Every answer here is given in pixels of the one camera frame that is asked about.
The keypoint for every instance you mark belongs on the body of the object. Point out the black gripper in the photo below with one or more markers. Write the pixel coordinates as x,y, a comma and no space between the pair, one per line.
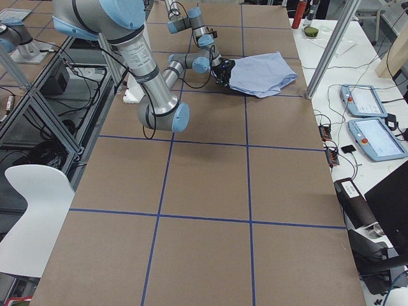
221,69

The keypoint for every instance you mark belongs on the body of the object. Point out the light blue striped shirt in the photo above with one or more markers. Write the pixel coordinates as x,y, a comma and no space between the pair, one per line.
261,75

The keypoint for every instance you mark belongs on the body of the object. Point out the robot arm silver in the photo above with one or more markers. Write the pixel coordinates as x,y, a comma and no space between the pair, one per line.
122,24
179,19

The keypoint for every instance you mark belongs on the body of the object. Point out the green round object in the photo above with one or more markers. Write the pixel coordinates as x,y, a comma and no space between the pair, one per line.
311,32

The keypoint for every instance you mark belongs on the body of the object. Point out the red bottle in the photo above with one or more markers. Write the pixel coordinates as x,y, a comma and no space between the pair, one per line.
300,9

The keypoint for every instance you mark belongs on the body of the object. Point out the grey USB hub left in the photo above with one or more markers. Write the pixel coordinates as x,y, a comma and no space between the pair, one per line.
325,132

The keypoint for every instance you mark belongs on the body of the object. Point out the grey usb hub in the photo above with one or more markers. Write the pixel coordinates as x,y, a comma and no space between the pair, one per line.
325,132
332,156

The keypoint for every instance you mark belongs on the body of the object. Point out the grey USB hub right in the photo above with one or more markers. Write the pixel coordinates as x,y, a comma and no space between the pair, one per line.
332,156

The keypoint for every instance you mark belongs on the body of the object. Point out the teach pendant far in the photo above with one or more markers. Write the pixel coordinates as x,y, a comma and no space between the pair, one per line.
362,101

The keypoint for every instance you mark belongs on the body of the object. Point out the teach pendant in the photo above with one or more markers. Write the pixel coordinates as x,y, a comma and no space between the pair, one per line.
362,101
376,140

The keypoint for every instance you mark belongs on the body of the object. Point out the black small device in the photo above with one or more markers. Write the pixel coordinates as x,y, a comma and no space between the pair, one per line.
348,149

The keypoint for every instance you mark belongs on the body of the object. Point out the teach pendant near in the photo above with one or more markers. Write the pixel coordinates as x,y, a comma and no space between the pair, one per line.
376,140

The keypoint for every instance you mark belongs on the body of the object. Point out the black box with label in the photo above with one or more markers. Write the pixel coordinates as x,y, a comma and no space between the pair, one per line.
357,213

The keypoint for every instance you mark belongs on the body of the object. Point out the black monitor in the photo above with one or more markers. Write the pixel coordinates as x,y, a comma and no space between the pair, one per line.
388,203

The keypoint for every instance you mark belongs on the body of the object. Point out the white chair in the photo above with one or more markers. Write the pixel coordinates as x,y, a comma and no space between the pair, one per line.
27,247

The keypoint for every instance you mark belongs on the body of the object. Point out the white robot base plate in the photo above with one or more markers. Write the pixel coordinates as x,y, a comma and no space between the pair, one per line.
133,95

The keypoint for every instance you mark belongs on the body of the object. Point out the grey aluminium frame post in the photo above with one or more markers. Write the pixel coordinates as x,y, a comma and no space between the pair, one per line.
333,43

